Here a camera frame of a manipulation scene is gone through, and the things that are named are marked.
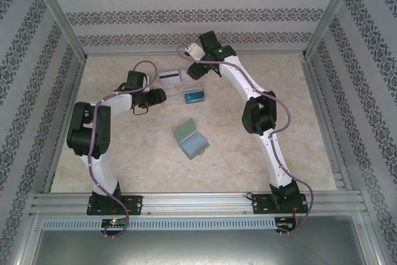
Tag controller board with LED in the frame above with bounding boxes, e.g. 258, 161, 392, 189
101, 218, 128, 228
275, 217, 298, 230

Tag aluminium side rail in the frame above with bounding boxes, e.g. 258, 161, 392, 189
302, 55, 354, 193
42, 58, 89, 194

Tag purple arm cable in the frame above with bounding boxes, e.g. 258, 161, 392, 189
87, 61, 159, 240
176, 44, 314, 237

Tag grey metal panel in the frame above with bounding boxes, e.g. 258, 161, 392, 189
18, 212, 382, 265

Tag magnetic stripe card stack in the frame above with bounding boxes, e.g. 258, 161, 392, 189
159, 71, 181, 86

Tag aluminium back rail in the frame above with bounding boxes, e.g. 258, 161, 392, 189
83, 48, 308, 58

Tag clear acrylic card stand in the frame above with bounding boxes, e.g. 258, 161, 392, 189
158, 71, 208, 110

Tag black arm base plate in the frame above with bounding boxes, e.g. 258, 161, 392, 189
86, 195, 143, 216
251, 193, 307, 215

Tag blue printed card stack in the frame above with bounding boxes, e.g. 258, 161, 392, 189
183, 90, 206, 105

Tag green card holder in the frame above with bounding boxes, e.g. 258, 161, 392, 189
172, 118, 210, 161

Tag aluminium mounting rail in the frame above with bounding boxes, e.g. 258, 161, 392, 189
29, 192, 368, 216

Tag grey slotted cable duct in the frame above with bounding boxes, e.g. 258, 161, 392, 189
42, 217, 277, 230

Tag aluminium frame post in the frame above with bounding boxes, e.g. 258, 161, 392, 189
26, 0, 89, 63
302, 0, 364, 61

